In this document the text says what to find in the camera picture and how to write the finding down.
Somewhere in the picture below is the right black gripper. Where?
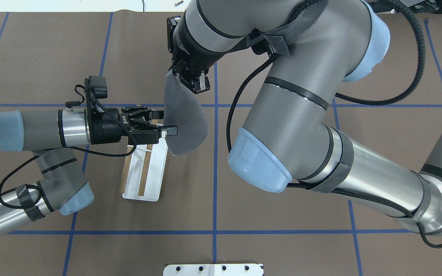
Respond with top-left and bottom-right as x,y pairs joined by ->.
167,16 -> 221,94

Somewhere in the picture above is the white towel rack with dowels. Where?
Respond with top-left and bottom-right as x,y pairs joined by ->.
119,138 -> 168,202

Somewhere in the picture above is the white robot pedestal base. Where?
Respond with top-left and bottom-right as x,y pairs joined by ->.
163,263 -> 264,276

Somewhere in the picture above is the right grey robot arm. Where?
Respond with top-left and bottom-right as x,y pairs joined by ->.
164,0 -> 442,236

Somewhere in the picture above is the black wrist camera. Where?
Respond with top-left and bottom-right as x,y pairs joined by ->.
84,76 -> 108,114

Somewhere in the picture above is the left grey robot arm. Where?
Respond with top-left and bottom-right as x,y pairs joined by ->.
0,106 -> 124,247

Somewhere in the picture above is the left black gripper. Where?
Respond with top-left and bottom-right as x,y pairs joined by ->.
87,107 -> 178,145

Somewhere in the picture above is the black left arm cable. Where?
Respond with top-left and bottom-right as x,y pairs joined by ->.
0,84 -> 139,209

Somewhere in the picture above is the grey and blue towel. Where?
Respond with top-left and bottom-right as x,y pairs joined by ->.
163,70 -> 209,156

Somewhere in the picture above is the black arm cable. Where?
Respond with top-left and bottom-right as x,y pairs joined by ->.
0,84 -> 139,209
226,0 -> 442,249

